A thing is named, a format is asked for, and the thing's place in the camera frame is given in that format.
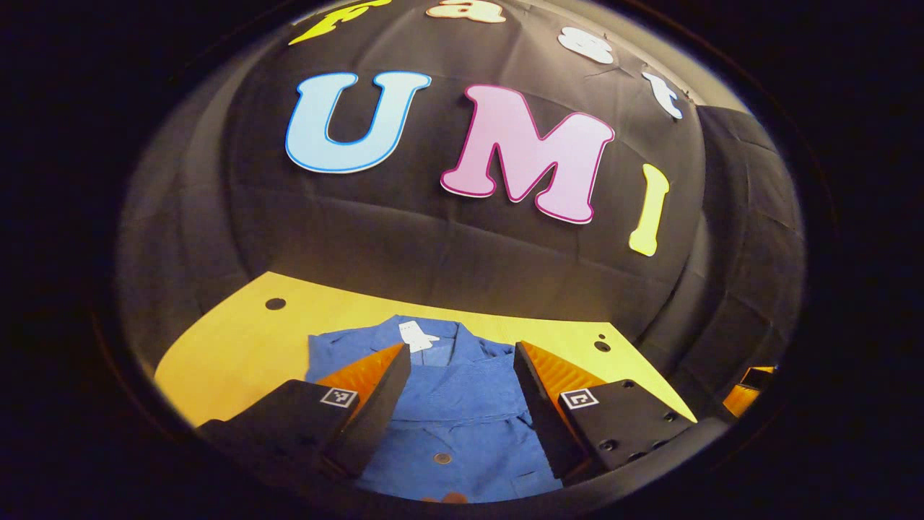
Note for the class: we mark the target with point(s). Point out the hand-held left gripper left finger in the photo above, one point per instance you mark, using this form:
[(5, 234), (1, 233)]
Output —
[(372, 422)]

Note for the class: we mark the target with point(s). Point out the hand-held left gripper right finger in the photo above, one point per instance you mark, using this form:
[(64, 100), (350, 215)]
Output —
[(545, 419)]

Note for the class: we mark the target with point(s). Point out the blue button shirt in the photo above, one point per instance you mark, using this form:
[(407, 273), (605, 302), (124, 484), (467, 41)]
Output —
[(462, 404)]

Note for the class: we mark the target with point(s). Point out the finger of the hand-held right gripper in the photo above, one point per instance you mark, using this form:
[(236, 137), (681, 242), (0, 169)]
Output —
[(740, 401)]

